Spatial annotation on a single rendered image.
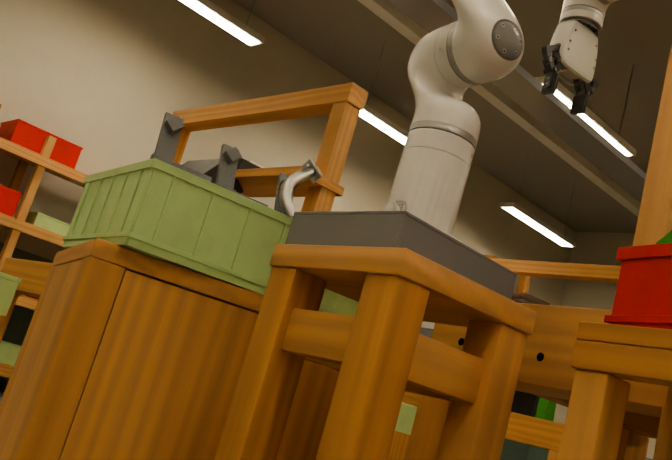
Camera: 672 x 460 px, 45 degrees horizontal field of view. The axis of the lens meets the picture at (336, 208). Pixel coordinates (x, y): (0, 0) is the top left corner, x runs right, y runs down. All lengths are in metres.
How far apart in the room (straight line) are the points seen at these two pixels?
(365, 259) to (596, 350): 0.35
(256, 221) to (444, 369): 0.57
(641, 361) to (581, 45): 0.82
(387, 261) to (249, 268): 0.52
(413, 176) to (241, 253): 0.43
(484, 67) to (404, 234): 0.36
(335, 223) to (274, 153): 8.13
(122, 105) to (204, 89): 1.00
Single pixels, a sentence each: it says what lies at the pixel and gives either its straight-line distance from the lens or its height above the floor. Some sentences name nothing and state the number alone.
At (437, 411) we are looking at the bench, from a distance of 1.68.
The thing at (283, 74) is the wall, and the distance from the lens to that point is 9.62.
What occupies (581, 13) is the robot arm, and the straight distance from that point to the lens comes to 1.70.
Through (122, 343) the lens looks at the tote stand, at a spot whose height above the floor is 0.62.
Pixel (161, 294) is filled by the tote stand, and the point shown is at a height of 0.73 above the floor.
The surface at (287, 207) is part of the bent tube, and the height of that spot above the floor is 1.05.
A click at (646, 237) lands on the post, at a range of 2.25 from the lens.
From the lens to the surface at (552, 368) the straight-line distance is 1.51.
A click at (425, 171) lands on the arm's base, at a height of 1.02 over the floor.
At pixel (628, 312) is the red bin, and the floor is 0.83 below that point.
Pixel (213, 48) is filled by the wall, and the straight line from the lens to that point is 9.09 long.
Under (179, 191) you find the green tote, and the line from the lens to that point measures 1.57.
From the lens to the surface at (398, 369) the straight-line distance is 1.16.
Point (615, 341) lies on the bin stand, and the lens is 1.05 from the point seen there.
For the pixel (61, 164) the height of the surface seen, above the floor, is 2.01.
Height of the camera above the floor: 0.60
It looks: 14 degrees up
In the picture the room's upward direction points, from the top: 16 degrees clockwise
